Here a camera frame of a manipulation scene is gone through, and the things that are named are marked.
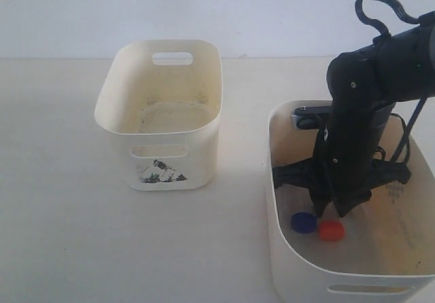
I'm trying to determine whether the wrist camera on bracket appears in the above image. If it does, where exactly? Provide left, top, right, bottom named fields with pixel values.
left=291, top=105, right=330, bottom=130

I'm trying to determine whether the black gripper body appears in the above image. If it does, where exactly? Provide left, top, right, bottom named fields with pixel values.
left=274, top=126, right=411, bottom=204

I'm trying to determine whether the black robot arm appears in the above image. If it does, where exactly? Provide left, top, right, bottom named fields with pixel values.
left=273, top=25, right=434, bottom=217

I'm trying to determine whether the orange-capped clear tube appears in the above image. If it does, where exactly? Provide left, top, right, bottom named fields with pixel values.
left=318, top=220, right=345, bottom=242

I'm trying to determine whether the blue-capped clear tube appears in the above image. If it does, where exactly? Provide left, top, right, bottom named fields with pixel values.
left=290, top=212, right=317, bottom=234

